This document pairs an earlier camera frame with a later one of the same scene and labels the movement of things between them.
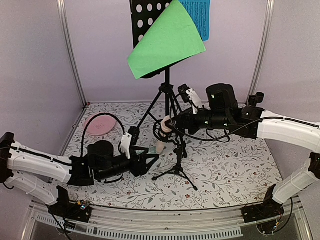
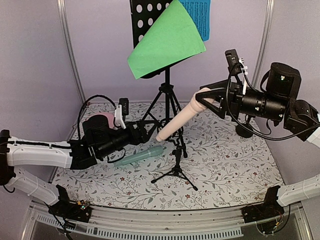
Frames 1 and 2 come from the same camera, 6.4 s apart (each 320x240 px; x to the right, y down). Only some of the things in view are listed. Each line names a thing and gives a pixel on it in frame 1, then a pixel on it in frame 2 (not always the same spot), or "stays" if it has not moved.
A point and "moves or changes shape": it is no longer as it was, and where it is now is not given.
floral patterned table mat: x=202 y=171 stays
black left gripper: x=137 y=170 → x=136 y=140
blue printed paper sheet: x=200 y=11 stays
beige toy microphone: x=161 y=145 moves or changes shape
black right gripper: x=185 y=115 → x=213 y=94
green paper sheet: x=171 y=37 stays
